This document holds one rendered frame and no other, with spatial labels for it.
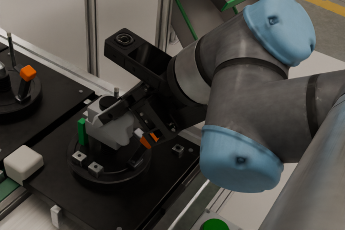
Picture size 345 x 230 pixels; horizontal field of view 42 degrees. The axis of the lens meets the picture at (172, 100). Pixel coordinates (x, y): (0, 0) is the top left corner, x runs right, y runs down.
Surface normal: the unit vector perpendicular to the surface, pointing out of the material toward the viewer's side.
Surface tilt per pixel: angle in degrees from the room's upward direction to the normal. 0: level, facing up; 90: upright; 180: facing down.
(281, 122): 59
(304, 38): 40
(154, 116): 91
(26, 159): 0
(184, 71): 73
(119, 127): 84
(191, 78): 84
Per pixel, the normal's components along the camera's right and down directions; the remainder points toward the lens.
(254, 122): -0.56, -0.03
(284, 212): -0.53, -0.85
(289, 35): 0.60, -0.32
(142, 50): 0.16, -0.67
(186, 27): -0.68, 0.43
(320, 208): -0.18, -0.95
